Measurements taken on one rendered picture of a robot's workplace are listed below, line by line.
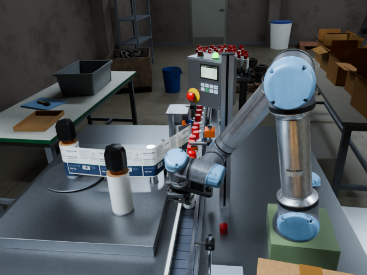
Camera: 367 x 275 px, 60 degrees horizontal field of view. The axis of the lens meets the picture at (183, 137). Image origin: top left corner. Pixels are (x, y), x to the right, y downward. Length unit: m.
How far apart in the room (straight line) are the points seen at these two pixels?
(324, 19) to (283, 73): 9.69
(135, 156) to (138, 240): 0.41
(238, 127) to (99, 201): 0.74
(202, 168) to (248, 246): 0.42
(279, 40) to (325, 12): 1.66
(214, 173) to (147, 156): 0.54
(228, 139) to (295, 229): 0.34
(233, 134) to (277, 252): 0.44
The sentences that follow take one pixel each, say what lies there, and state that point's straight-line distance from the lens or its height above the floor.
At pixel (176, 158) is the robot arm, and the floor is 1.24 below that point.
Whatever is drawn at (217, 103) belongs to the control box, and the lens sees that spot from 1.21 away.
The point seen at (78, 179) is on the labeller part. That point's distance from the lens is 1.63.
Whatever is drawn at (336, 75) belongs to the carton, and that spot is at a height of 0.88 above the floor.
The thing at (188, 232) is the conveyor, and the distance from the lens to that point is 1.25.
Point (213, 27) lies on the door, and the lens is 10.25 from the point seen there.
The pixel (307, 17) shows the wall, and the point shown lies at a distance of 10.37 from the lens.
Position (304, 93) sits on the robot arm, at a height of 1.49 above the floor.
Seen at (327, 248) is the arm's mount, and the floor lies 0.92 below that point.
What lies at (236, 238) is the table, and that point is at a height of 0.83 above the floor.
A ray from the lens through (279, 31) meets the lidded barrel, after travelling 9.44.
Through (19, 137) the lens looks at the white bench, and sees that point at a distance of 2.50.
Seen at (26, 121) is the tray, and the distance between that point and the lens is 2.77.
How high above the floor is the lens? 1.72
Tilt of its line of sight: 26 degrees down
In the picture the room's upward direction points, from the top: 2 degrees counter-clockwise
